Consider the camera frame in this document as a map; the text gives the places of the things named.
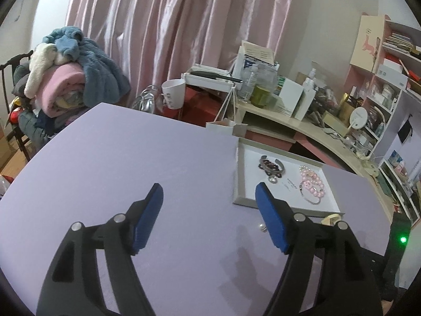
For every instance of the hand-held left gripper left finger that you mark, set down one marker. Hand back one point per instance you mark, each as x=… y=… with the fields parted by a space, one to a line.
x=148 y=217

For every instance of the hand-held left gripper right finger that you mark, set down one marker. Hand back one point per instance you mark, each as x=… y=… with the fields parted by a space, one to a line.
x=273 y=223

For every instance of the grey cardboard tray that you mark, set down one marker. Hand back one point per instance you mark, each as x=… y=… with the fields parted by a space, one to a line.
x=253 y=184

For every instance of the thin silver bangle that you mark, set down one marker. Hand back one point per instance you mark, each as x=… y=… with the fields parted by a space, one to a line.
x=312 y=200

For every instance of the cream wrist watch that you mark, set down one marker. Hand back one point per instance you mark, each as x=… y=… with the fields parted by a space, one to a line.
x=331 y=219

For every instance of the beige curved desk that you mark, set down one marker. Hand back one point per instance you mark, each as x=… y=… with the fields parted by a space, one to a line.
x=296 y=128

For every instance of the white paper bag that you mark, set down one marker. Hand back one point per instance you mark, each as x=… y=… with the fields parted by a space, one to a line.
x=227 y=128

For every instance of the silver high-heel shoes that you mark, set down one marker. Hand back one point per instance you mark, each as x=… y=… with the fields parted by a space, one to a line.
x=148 y=100

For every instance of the white mug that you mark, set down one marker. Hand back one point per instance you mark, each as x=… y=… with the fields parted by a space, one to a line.
x=173 y=93

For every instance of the white carton box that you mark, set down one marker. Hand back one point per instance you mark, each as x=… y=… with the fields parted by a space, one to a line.
x=289 y=97

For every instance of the green glass jar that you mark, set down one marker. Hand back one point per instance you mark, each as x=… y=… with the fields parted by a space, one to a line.
x=261 y=96

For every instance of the round white mirror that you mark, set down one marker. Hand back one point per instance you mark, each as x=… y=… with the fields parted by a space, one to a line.
x=358 y=117

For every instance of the blue fleece blanket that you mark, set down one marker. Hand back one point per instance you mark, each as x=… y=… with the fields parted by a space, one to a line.
x=98 y=69

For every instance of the pink rolled blanket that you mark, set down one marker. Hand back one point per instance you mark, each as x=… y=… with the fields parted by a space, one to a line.
x=64 y=85

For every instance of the white and pink bookshelf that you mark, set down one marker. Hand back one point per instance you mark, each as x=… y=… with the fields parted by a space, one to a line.
x=394 y=89

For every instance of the white box of packets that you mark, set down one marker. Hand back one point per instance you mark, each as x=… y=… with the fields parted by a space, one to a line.
x=258 y=62

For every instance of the white fleece blanket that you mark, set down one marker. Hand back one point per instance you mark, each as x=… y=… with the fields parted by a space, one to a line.
x=41 y=65

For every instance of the black wooden chair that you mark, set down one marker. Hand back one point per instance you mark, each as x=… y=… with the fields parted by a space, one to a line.
x=8 y=82

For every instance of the pink curtain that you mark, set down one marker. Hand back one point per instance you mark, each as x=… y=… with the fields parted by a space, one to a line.
x=181 y=23

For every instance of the cupboard door with cat print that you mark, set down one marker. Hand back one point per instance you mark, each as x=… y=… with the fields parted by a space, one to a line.
x=366 y=44

